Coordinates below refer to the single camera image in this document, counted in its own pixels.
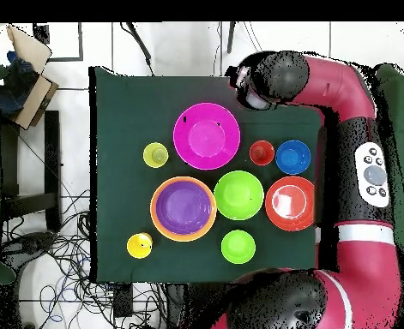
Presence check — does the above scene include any purple plastic bowl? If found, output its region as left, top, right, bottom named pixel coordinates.
left=154, top=180, right=213, bottom=236

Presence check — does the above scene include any large green plastic bowl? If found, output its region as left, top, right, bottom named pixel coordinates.
left=213, top=170, right=265, bottom=221

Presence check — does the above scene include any pink plastic bowl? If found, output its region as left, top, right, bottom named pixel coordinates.
left=172, top=102, right=241, bottom=171

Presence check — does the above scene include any pale yellow plastic cup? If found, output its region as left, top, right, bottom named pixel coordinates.
left=142, top=141, right=170, bottom=169

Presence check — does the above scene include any red plastic cup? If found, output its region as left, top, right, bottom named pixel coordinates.
left=249, top=139, right=275, bottom=167

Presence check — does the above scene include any small green plastic bowl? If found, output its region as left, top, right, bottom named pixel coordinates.
left=220, top=229, right=256, bottom=266

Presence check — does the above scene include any orange-yellow plastic cup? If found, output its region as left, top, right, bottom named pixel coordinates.
left=126, top=231, right=154, bottom=260

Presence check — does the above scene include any red plastic bowl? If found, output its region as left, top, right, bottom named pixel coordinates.
left=264, top=175, right=316, bottom=232

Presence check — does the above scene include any dark green tablecloth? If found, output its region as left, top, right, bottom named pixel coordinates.
left=88, top=65, right=326, bottom=284

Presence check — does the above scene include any black power adapter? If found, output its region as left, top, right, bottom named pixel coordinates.
left=112, top=283, right=135, bottom=319

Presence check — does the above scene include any black tripod leg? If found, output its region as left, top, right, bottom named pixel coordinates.
left=120, top=21, right=155, bottom=76
left=226, top=21, right=238, bottom=55

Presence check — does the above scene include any black chair base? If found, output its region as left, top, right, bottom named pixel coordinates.
left=0, top=230, right=57, bottom=272

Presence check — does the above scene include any dark blue cloth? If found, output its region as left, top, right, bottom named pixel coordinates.
left=0, top=51, right=39, bottom=119

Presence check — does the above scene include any cardboard box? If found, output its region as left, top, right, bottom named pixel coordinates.
left=5, top=24, right=60, bottom=131

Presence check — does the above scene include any tangle of floor cables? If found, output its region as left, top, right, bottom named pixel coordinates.
left=0, top=188, right=170, bottom=329

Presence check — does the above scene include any black stool frame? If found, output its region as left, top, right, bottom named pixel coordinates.
left=0, top=109, right=63, bottom=232

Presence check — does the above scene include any black metal frame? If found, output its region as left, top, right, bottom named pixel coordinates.
left=32, top=21, right=85, bottom=63

